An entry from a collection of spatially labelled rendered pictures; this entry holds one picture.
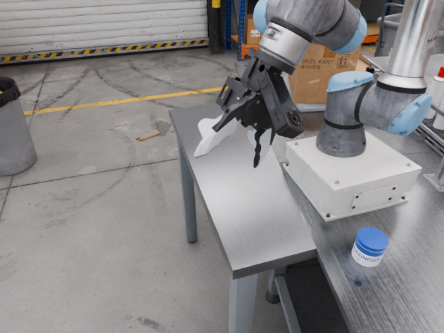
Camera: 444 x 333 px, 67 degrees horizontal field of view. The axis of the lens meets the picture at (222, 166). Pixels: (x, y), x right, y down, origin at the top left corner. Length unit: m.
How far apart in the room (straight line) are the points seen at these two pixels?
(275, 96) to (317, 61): 0.99
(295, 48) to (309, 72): 0.97
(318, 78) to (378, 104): 0.63
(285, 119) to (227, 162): 0.68
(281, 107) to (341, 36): 0.18
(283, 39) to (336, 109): 0.50
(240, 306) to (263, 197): 0.32
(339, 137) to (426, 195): 0.34
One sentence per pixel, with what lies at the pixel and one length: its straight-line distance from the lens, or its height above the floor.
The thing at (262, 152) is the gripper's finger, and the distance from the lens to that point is 0.63.
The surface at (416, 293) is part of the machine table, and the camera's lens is 0.92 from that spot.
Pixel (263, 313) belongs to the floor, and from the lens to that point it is 1.75.
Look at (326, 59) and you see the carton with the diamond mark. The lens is 1.52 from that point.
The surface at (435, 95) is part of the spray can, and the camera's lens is 1.52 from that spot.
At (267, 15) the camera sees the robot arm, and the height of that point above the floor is 1.36.
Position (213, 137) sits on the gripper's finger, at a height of 1.23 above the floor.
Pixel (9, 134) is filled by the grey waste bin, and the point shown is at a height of 0.32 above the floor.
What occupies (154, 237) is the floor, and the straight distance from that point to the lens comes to 2.06.
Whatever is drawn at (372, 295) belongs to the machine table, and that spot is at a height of 0.83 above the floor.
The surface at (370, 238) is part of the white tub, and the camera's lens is 0.89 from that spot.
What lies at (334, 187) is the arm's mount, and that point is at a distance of 0.93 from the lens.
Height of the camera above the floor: 1.51
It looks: 36 degrees down
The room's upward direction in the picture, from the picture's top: straight up
